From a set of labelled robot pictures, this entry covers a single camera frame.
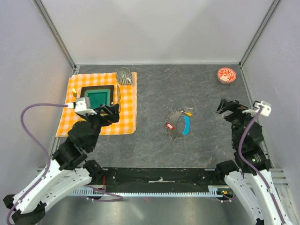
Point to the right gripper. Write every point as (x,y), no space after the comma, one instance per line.
(232,105)

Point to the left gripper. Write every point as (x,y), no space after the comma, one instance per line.
(113,110)

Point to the blue keyring with metal rings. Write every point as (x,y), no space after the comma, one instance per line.
(180,121)

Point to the red key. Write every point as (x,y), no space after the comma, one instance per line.
(169,126)

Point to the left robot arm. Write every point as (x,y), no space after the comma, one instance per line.
(68,167)

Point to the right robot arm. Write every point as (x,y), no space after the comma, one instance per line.
(249,175)

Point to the orange checkered cloth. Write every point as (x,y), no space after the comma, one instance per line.
(128,113)

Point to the green square plate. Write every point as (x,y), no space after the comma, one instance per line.
(103,94)

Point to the red patterned bowl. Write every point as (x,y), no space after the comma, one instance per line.
(226,75)

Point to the grey striped mug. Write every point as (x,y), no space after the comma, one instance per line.
(124,76)

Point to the gold fork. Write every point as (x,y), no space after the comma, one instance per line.
(74,93)

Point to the wooden handled knife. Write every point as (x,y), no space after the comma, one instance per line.
(118,95)

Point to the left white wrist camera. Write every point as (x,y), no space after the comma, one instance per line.
(82,106)

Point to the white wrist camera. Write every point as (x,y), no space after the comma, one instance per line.
(262,107)
(82,106)

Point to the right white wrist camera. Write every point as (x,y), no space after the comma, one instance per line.
(262,107)

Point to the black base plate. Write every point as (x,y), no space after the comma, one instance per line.
(158,180)

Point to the grey cable duct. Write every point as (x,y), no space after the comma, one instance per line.
(213,191)

